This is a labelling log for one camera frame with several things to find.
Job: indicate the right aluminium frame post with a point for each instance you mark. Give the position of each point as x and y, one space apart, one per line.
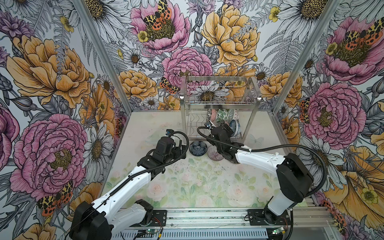
322 24

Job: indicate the right green circuit board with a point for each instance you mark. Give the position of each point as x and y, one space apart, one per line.
276 231

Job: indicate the green circuit board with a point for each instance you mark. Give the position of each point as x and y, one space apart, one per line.
276 231
150 233

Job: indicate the blue floral bowl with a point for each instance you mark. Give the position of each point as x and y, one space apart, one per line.
235 127

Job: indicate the steel two-tier dish rack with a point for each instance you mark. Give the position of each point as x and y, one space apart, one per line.
198 94

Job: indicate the white vented cable duct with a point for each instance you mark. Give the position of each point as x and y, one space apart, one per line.
200 234

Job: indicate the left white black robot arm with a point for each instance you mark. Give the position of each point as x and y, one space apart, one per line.
103 218

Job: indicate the green leaf pattern bowl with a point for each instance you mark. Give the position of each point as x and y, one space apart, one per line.
224 115

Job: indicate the left green circuit board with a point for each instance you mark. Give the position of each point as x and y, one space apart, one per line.
150 233

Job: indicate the left aluminium frame post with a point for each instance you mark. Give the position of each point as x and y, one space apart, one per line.
97 41

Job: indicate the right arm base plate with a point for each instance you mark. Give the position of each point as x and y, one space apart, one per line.
260 217

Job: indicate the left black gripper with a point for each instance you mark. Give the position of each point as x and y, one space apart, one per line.
177 149

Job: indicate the dark blue-grey bowl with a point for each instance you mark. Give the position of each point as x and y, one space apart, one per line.
198 148

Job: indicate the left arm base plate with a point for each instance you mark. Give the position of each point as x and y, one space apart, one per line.
157 217

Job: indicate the aluminium frame post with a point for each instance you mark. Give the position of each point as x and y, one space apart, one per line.
97 41
322 24

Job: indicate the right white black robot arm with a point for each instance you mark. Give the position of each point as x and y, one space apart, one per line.
295 180

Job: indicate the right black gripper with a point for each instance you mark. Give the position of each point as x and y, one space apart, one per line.
230 132

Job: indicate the aluminium front rail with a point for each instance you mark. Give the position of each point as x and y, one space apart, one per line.
303 217

